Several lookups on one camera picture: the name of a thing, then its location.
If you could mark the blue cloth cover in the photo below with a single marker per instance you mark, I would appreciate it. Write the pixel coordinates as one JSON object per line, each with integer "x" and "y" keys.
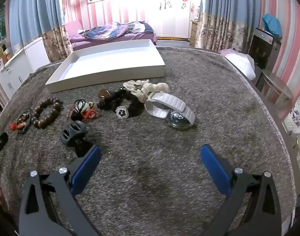
{"x": 271, "y": 24}

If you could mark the yellow plush toy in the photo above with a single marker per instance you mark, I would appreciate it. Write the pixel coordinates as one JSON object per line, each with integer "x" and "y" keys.
{"x": 0, "y": 52}

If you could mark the white low cabinet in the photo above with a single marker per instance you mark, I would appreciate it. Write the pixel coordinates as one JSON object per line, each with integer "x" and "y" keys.
{"x": 19, "y": 64}

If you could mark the red tassel gourd charm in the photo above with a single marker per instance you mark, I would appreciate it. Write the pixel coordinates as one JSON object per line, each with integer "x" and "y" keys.
{"x": 18, "y": 125}

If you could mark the striped purple blanket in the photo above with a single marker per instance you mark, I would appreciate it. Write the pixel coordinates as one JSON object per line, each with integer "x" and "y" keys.
{"x": 115, "y": 29}

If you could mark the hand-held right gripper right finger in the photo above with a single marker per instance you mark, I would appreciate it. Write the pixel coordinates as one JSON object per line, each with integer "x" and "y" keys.
{"x": 215, "y": 169}

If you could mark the white scrunchie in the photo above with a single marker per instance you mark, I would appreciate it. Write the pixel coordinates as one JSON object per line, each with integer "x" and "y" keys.
{"x": 145, "y": 88}

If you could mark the white wardrobe with flower stickers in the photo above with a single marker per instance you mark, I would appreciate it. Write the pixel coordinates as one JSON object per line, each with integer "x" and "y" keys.
{"x": 174, "y": 17}

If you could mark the white rectangular tray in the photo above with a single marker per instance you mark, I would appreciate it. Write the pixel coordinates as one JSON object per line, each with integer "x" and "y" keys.
{"x": 108, "y": 61}

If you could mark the brown agate pendant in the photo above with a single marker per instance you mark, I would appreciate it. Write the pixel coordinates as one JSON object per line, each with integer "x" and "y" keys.
{"x": 104, "y": 94}

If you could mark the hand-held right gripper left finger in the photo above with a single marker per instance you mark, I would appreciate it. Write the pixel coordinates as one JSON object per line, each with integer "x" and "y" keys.
{"x": 86, "y": 169}

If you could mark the round glass side table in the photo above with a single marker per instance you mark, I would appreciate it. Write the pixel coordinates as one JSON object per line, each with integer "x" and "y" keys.
{"x": 275, "y": 86}

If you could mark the floral printed cloth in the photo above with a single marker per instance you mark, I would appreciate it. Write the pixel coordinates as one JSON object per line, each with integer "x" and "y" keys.
{"x": 297, "y": 118}

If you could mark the grey fuzzy mat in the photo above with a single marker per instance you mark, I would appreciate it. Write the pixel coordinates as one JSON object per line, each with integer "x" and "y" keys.
{"x": 152, "y": 147}

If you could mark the black scrunchie with flower charm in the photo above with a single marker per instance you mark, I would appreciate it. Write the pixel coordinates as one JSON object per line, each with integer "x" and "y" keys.
{"x": 134, "y": 108}

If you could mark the red tassel charm gold bell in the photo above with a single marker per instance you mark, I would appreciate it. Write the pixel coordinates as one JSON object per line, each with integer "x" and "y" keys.
{"x": 87, "y": 115}

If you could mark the purple bed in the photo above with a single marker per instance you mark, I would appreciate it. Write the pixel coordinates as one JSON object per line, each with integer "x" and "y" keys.
{"x": 77, "y": 43}

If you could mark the pink white pillow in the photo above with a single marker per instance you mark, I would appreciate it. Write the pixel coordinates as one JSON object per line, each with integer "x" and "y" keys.
{"x": 241, "y": 61}

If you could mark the blue curtain with floral hem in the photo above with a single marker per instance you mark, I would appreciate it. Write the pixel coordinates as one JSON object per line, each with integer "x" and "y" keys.
{"x": 34, "y": 9}
{"x": 226, "y": 12}

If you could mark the wooden nightstand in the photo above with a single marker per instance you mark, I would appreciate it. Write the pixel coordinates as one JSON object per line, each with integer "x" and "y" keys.
{"x": 193, "y": 33}

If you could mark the black water dispenser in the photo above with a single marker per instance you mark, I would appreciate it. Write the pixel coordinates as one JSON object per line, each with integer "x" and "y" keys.
{"x": 263, "y": 50}

